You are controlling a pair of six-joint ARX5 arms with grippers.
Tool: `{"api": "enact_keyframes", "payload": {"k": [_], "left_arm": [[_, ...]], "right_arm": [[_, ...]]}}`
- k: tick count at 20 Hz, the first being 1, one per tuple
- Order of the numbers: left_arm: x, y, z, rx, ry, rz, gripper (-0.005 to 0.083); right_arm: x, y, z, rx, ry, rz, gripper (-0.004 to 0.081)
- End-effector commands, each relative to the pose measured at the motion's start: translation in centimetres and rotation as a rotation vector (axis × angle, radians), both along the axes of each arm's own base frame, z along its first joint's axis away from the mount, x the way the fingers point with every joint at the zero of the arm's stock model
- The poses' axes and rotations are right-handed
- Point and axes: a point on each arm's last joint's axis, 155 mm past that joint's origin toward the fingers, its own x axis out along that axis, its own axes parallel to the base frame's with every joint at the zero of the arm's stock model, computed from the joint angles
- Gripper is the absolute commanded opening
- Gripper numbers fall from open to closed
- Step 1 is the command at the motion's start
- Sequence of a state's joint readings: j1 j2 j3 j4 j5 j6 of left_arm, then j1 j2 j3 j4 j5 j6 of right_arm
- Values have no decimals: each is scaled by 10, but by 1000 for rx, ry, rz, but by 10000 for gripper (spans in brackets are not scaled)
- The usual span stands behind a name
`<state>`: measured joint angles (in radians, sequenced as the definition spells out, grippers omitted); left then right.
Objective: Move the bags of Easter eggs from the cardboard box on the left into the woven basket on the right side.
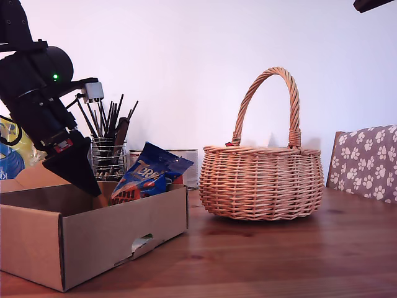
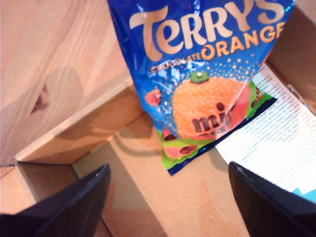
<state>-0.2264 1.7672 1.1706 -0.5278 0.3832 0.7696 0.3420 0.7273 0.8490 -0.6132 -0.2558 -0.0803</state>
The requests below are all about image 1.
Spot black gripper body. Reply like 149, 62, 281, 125
14, 89, 78, 151

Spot brown cardboard box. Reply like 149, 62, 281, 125
0, 161, 189, 293

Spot woven wicker basket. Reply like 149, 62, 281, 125
198, 66, 325, 222

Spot thin dark stick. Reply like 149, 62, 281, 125
106, 99, 113, 137
126, 99, 140, 122
112, 94, 125, 137
87, 104, 102, 138
76, 99, 97, 138

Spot yellow green plastic bag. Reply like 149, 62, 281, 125
0, 116, 47, 181

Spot white-labelled tin can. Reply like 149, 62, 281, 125
128, 150, 146, 174

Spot red-labelled tin can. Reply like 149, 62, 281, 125
164, 148, 199, 191

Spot grey paw print cover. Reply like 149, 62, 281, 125
328, 124, 397, 204

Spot thin black cable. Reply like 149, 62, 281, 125
66, 94, 85, 110

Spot wire utensil holder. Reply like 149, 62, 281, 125
91, 136, 128, 181

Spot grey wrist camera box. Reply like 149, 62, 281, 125
71, 77, 105, 105

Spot brown wooden handle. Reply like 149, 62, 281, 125
115, 117, 130, 156

